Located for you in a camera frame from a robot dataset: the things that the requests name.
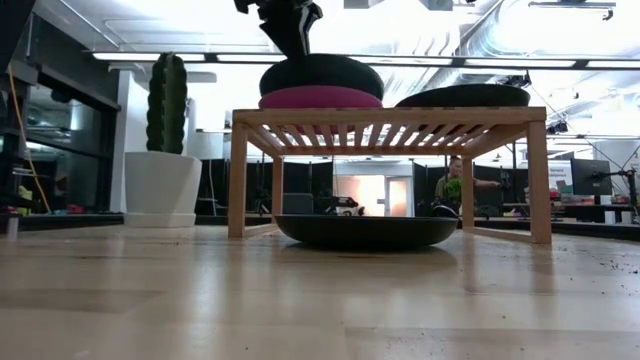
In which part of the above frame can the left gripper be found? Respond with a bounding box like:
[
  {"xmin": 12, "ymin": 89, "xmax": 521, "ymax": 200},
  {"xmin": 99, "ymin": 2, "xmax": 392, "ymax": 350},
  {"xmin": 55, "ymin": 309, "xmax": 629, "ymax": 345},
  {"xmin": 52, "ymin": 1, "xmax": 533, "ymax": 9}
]
[{"xmin": 234, "ymin": 0, "xmax": 324, "ymax": 57}]

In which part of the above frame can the pink plate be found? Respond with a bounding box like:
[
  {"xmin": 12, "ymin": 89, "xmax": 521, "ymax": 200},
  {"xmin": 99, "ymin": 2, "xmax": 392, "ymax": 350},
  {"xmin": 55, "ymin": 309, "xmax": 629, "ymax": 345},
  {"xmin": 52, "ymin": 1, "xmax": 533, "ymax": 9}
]
[{"xmin": 257, "ymin": 84, "xmax": 384, "ymax": 110}]

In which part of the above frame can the dark green plate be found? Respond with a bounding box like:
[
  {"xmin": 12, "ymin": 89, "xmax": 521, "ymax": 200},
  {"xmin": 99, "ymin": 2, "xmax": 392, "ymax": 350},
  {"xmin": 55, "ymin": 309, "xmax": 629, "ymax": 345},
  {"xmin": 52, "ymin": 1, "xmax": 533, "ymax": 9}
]
[{"xmin": 394, "ymin": 83, "xmax": 532, "ymax": 109}]

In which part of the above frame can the pale blue plate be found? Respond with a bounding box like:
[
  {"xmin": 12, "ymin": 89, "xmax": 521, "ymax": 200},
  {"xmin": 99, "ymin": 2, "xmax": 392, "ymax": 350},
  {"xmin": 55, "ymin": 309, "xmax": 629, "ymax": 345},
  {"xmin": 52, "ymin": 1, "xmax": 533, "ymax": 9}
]
[{"xmin": 274, "ymin": 213, "xmax": 460, "ymax": 251}]

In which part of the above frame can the wooden slatted shelf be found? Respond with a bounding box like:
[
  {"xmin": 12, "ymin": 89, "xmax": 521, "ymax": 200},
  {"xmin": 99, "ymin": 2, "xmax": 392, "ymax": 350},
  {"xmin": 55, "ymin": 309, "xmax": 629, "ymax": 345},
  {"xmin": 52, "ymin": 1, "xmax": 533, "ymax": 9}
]
[{"xmin": 227, "ymin": 105, "xmax": 553, "ymax": 245}]

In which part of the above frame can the black partition panel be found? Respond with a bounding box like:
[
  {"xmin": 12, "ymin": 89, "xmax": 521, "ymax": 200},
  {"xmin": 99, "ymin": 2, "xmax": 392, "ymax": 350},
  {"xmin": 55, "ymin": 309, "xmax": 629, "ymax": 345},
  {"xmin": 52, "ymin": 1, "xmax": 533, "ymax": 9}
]
[
  {"xmin": 197, "ymin": 158, "xmax": 335, "ymax": 216},
  {"xmin": 412, "ymin": 162, "xmax": 532, "ymax": 219}
]

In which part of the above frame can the green cactus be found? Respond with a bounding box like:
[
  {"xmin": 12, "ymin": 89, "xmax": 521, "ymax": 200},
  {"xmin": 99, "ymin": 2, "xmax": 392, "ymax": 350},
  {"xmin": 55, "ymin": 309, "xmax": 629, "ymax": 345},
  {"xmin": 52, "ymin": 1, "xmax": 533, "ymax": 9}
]
[{"xmin": 145, "ymin": 51, "xmax": 188, "ymax": 155}]

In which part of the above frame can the dark grey bin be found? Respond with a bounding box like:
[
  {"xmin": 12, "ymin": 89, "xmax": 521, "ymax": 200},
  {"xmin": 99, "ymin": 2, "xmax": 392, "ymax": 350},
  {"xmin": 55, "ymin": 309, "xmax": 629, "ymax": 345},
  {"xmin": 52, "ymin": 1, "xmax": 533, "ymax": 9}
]
[{"xmin": 282, "ymin": 192, "xmax": 315, "ymax": 215}]

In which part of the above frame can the white plant pot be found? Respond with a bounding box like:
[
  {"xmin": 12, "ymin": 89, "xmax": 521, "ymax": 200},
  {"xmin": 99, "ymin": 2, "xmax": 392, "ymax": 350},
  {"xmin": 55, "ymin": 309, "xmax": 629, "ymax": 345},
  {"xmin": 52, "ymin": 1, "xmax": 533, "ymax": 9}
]
[{"xmin": 123, "ymin": 151, "xmax": 203, "ymax": 229}]

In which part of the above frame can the person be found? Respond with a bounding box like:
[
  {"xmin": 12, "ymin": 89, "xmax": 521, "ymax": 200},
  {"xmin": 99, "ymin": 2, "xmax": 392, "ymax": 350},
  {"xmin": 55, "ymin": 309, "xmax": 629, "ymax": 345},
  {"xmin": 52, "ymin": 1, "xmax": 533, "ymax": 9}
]
[{"xmin": 433, "ymin": 154, "xmax": 501, "ymax": 217}]

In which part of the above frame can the black shelving unit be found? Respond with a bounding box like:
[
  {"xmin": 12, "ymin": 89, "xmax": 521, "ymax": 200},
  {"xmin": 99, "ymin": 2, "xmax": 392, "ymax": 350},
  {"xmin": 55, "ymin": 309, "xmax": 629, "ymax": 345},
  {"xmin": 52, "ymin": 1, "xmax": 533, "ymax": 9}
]
[{"xmin": 0, "ymin": 14, "xmax": 122, "ymax": 217}]

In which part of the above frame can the white poster sign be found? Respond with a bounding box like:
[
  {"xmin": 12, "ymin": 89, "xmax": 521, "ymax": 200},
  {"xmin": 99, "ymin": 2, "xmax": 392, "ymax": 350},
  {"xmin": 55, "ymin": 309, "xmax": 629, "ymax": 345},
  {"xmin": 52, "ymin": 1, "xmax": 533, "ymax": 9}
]
[{"xmin": 547, "ymin": 162, "xmax": 574, "ymax": 194}]

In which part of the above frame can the black computer monitor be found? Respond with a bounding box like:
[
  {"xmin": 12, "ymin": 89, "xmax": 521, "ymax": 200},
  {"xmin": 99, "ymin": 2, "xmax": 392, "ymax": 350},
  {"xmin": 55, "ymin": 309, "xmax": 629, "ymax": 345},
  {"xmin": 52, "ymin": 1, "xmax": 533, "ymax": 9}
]
[{"xmin": 570, "ymin": 158, "xmax": 614, "ymax": 196}]

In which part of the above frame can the yellow cable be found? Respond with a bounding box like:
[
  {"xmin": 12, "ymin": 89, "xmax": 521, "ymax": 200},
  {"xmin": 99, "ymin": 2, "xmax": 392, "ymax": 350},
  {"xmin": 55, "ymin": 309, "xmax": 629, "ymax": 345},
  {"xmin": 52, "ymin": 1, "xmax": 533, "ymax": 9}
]
[{"xmin": 7, "ymin": 64, "xmax": 52, "ymax": 214}]

